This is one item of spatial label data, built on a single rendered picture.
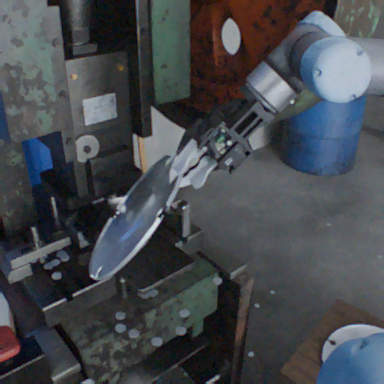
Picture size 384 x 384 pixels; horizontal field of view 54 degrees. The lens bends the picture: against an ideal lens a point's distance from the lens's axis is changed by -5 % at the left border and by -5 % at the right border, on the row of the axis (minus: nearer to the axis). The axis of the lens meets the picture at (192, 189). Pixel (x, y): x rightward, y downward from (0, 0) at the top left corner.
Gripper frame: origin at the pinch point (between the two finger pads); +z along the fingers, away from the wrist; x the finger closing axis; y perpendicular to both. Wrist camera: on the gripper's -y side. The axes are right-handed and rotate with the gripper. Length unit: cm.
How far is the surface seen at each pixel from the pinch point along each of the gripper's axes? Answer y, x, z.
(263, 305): -62, 93, 48
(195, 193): -163, 74, 65
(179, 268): 0.6, 13.5, 14.9
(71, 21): -15.6, -31.2, -6.2
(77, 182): -10.0, -11.4, 17.9
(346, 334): -14, 80, 13
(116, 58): -17.0, -20.3, -5.7
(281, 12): -25.3, -0.3, -34.5
